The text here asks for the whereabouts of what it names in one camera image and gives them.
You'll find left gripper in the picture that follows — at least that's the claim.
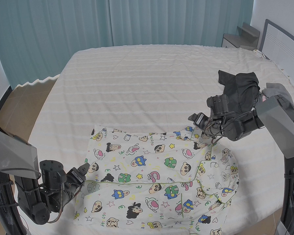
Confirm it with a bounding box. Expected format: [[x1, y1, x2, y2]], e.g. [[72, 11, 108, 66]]
[[64, 162, 91, 193]]

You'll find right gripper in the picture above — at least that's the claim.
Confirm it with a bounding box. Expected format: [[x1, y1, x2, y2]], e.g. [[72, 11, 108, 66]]
[[188, 112, 227, 136]]

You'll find white printed pyjama top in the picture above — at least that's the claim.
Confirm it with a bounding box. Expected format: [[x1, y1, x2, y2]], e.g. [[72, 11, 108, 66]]
[[73, 124, 240, 235]]

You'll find black garment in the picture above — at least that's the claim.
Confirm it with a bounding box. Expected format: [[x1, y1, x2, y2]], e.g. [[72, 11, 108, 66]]
[[218, 70, 260, 114]]

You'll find bed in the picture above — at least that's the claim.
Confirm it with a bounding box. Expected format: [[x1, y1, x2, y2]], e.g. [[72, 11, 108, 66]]
[[12, 19, 294, 235]]

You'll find dark grey garment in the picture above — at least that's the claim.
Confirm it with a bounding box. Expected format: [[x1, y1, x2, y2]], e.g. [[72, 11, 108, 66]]
[[253, 92, 264, 105]]

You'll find grey bedside table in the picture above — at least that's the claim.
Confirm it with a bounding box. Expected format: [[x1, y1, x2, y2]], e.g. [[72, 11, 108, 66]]
[[222, 22, 260, 49]]

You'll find blue-green curtain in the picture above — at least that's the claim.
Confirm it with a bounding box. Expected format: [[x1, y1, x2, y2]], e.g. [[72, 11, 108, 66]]
[[0, 0, 112, 89], [108, 0, 255, 47]]

